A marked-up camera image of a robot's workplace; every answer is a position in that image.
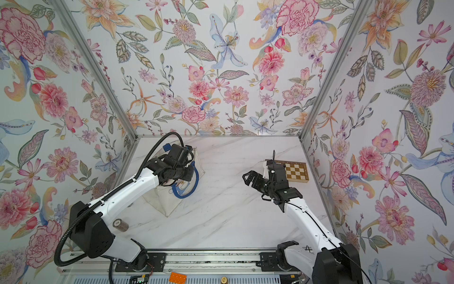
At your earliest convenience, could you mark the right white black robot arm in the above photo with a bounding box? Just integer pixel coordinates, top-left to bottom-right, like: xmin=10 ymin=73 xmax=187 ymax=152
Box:
xmin=242 ymin=160 xmax=368 ymax=284

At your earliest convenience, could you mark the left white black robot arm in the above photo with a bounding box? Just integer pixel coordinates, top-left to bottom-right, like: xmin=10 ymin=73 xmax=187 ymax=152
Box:
xmin=69 ymin=144 xmax=195 ymax=271

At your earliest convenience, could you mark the wooden folding chess board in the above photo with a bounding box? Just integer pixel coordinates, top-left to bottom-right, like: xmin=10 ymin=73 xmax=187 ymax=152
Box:
xmin=275 ymin=160 xmax=309 ymax=183

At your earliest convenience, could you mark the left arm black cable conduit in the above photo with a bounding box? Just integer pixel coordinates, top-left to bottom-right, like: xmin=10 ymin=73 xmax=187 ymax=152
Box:
xmin=54 ymin=132 xmax=185 ymax=284

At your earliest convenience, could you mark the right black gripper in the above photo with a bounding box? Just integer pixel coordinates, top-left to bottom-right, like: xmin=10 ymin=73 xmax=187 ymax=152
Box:
xmin=244 ymin=171 xmax=277 ymax=196

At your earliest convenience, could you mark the blue knitted pouch handle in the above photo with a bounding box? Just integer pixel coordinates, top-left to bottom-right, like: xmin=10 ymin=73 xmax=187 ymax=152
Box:
xmin=163 ymin=150 xmax=201 ymax=200

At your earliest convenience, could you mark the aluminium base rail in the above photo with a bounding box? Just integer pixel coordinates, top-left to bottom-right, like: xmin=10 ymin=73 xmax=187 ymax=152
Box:
xmin=56 ymin=249 xmax=362 ymax=276

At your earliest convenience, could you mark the orange tag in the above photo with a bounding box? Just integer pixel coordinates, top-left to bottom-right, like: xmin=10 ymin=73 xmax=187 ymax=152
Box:
xmin=169 ymin=272 xmax=188 ymax=284

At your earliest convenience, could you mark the white canvas tote pouch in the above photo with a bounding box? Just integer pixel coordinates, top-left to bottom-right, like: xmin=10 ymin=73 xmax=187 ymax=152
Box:
xmin=142 ymin=147 xmax=205 ymax=217

